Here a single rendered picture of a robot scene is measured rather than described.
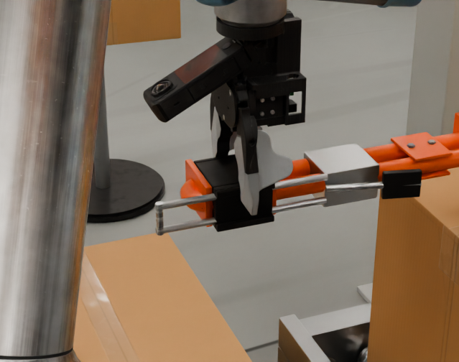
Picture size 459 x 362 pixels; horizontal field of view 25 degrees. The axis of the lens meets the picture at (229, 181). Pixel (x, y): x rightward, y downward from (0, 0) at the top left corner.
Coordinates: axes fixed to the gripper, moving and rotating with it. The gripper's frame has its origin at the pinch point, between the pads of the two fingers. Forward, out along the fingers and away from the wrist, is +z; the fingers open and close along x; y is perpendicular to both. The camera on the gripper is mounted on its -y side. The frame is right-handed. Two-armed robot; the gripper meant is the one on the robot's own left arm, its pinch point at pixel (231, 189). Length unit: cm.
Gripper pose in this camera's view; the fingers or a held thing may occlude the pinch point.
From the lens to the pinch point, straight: 117.6
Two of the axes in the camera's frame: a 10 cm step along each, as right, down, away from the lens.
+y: 9.4, -1.7, 3.0
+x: -3.4, -4.4, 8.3
